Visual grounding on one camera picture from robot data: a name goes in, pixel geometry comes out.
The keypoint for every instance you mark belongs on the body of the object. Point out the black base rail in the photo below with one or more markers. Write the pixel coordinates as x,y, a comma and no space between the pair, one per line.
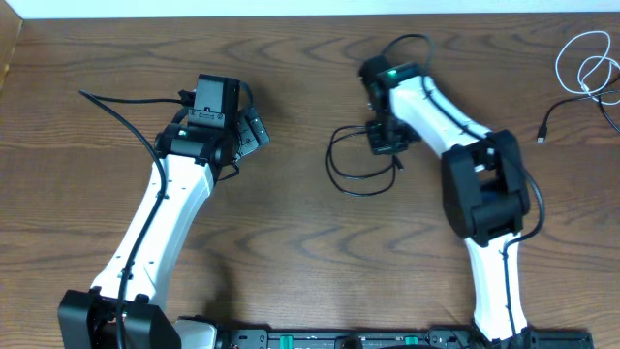
436,337

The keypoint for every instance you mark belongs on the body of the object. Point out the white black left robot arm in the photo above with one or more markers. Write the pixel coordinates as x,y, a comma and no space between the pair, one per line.
125,304

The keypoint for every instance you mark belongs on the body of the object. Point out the brown cardboard panel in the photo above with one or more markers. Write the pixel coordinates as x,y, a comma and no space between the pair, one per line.
10,28

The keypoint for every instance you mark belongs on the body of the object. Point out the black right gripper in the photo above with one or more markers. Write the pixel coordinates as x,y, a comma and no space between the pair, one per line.
381,145

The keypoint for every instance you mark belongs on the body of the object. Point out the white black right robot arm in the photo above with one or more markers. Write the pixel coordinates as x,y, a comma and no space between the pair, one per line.
484,192

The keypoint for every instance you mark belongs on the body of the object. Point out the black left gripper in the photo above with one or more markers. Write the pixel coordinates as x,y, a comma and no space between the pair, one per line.
255,130

